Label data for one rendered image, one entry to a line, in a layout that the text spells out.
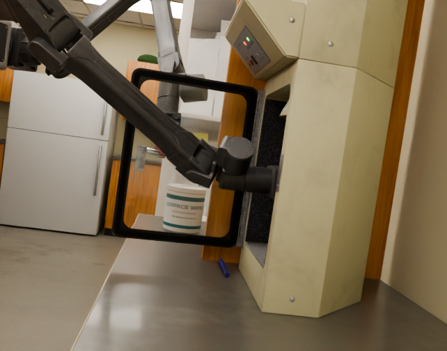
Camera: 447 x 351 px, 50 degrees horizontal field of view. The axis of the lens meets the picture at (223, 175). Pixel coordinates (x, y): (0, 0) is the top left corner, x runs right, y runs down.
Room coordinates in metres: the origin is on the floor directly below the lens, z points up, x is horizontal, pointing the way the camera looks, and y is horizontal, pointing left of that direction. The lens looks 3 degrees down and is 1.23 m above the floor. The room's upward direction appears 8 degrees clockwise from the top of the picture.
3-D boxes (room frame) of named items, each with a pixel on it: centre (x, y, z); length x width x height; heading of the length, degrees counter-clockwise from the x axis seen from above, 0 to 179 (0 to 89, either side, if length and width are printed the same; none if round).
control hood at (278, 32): (1.03, -0.03, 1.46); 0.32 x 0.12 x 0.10; 6
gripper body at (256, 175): (1.03, -0.08, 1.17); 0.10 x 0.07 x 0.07; 5
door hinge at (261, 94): (1.18, -0.06, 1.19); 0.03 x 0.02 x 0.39; 6
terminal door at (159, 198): (1.16, 0.09, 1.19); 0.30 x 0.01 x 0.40; 102
